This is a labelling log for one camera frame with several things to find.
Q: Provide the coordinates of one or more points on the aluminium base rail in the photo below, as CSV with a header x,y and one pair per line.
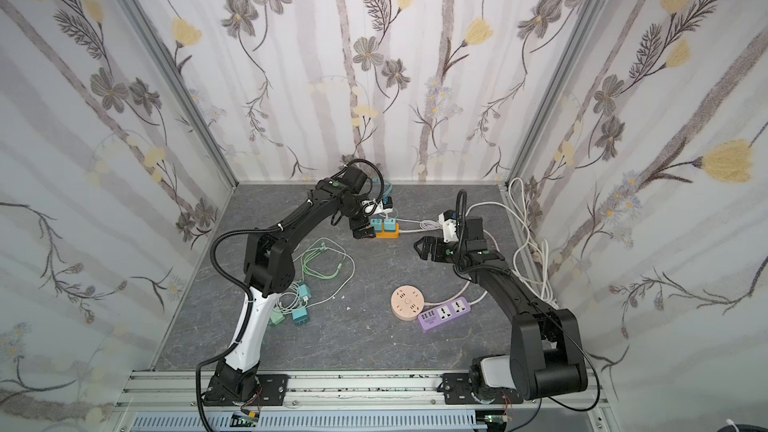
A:
x,y
386,400

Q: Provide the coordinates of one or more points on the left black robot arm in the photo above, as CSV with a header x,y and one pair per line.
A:
x,y
230,377

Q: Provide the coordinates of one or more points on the orange power strip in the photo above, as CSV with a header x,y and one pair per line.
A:
x,y
391,233

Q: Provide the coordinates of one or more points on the purple power strip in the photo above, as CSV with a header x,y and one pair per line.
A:
x,y
440,315

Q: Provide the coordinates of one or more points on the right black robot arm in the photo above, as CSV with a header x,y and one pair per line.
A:
x,y
546,359

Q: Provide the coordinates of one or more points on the round pink power socket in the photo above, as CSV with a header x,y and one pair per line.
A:
x,y
407,302

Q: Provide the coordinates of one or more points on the teal charger adapter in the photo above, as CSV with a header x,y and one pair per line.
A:
x,y
300,316
377,224
390,225
304,292

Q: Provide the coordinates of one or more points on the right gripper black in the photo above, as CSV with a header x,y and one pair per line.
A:
x,y
437,247

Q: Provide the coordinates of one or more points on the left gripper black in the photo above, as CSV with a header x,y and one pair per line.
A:
x,y
360,225

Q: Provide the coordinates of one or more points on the light green charger adapter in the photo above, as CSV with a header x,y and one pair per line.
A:
x,y
276,317

